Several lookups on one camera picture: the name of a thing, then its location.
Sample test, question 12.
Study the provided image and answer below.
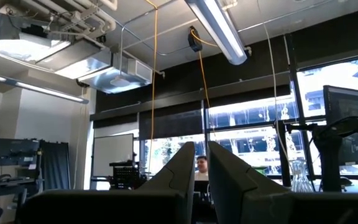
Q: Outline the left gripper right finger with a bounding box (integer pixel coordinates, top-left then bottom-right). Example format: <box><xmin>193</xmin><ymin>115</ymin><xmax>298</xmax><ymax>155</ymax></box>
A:
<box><xmin>208</xmin><ymin>141</ymin><xmax>358</xmax><ymax>224</ymax></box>

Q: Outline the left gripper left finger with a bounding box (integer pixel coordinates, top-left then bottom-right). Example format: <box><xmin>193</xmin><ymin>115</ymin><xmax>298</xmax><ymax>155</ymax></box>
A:
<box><xmin>16</xmin><ymin>142</ymin><xmax>196</xmax><ymax>224</ymax></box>

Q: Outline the clear swirl glass vase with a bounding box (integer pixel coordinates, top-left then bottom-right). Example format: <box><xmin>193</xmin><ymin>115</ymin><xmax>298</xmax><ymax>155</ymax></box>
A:
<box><xmin>290</xmin><ymin>159</ymin><xmax>314</xmax><ymax>193</ymax></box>

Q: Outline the black crate cart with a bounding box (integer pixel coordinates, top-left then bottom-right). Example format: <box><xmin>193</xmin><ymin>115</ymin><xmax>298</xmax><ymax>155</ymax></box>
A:
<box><xmin>109</xmin><ymin>159</ymin><xmax>144</xmax><ymax>190</ymax></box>

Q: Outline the whiteboard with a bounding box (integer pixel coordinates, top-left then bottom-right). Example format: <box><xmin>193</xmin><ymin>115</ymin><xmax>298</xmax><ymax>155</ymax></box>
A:
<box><xmin>91</xmin><ymin>133</ymin><xmax>135</xmax><ymax>178</ymax></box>

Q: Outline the black roller window blind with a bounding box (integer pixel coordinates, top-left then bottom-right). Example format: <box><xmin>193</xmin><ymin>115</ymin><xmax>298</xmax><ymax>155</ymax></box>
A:
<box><xmin>138</xmin><ymin>109</ymin><xmax>204</xmax><ymax>141</ymax></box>

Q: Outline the dark curtain panel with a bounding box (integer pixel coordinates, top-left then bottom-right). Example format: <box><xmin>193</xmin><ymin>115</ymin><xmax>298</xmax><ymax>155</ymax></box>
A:
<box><xmin>38</xmin><ymin>139</ymin><xmax>71</xmax><ymax>190</ymax></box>

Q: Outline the black computer monitor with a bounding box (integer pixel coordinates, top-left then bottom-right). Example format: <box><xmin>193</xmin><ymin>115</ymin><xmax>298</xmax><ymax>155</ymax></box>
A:
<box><xmin>323</xmin><ymin>85</ymin><xmax>358</xmax><ymax>166</ymax></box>

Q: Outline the long ceiling light strip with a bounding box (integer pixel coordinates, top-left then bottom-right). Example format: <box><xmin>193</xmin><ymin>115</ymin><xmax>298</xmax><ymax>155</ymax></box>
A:
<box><xmin>0</xmin><ymin>70</ymin><xmax>90</xmax><ymax>105</ymax></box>

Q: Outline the ceiling tube light fixture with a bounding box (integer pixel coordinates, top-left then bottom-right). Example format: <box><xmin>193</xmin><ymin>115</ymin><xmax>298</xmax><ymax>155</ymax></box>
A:
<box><xmin>184</xmin><ymin>0</ymin><xmax>249</xmax><ymax>66</ymax></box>

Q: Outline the black rig frame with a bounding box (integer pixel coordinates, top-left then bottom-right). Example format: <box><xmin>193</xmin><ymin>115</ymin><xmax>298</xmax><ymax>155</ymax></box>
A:
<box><xmin>273</xmin><ymin>119</ymin><xmax>319</xmax><ymax>188</ymax></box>

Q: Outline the yellow hanging cable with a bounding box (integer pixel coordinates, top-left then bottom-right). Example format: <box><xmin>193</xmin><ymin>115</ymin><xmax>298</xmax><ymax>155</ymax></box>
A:
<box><xmin>190</xmin><ymin>28</ymin><xmax>217</xmax><ymax>138</ymax></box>
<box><xmin>144</xmin><ymin>0</ymin><xmax>160</xmax><ymax>175</ymax></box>

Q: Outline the white hanging cable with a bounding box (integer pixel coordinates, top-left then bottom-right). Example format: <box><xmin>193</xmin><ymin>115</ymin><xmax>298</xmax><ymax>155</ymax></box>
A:
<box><xmin>261</xmin><ymin>21</ymin><xmax>293</xmax><ymax>175</ymax></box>

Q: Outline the silver ceiling air duct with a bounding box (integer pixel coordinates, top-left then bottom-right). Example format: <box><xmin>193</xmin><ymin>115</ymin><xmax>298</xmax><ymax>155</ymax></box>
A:
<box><xmin>35</xmin><ymin>39</ymin><xmax>154</xmax><ymax>95</ymax></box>

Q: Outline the dark wall tool panel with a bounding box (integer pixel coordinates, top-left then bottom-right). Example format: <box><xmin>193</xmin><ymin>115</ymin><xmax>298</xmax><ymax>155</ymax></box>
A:
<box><xmin>0</xmin><ymin>138</ymin><xmax>40</xmax><ymax>167</ymax></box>

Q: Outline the black ceiling cable reel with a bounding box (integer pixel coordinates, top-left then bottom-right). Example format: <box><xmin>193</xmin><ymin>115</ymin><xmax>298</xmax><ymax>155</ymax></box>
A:
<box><xmin>187</xmin><ymin>26</ymin><xmax>204</xmax><ymax>53</ymax></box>

